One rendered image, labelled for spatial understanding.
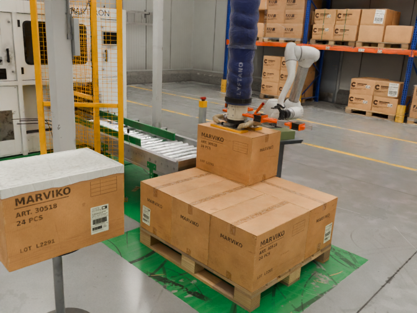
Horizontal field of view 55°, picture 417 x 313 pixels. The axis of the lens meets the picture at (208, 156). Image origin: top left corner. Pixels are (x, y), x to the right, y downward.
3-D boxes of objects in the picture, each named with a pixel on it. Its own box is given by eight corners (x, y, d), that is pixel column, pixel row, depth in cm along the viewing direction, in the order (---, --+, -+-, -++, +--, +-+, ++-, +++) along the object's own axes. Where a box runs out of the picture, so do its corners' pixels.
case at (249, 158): (195, 167, 364) (197, 123, 352) (224, 159, 392) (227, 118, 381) (249, 185, 325) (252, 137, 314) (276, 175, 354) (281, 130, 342)
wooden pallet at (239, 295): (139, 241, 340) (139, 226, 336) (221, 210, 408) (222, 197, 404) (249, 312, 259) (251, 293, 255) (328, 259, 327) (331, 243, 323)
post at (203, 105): (195, 185, 472) (198, 100, 443) (199, 184, 477) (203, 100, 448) (199, 187, 467) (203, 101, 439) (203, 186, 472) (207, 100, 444)
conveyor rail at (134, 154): (59, 131, 520) (58, 117, 515) (62, 131, 523) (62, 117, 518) (175, 182, 365) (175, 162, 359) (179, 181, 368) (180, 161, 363)
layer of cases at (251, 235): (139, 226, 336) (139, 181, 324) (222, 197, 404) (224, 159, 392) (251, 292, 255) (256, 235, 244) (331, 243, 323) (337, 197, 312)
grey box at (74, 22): (64, 54, 350) (62, 17, 341) (69, 54, 353) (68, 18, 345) (75, 55, 336) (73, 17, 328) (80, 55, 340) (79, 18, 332)
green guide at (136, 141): (61, 120, 518) (60, 113, 515) (68, 119, 525) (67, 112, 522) (132, 148, 410) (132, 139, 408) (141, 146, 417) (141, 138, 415)
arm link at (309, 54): (277, 113, 416) (297, 114, 420) (282, 122, 404) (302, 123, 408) (296, 42, 369) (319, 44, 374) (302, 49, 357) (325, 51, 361)
